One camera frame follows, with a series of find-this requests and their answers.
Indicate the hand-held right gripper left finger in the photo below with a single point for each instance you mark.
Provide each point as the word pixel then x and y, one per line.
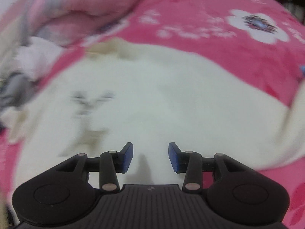
pixel 127 156

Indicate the grey garment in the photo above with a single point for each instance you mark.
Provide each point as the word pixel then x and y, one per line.
pixel 14 90

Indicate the cream white sweater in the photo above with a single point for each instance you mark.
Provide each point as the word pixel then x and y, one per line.
pixel 166 100

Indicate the white garment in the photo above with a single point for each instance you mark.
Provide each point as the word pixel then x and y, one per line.
pixel 40 54

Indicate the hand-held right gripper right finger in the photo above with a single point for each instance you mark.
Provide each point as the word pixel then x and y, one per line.
pixel 174 157

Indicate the pink grey rolled quilt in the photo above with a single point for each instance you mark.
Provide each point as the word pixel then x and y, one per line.
pixel 83 4

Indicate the pink floral blanket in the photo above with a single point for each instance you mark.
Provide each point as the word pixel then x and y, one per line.
pixel 190 12

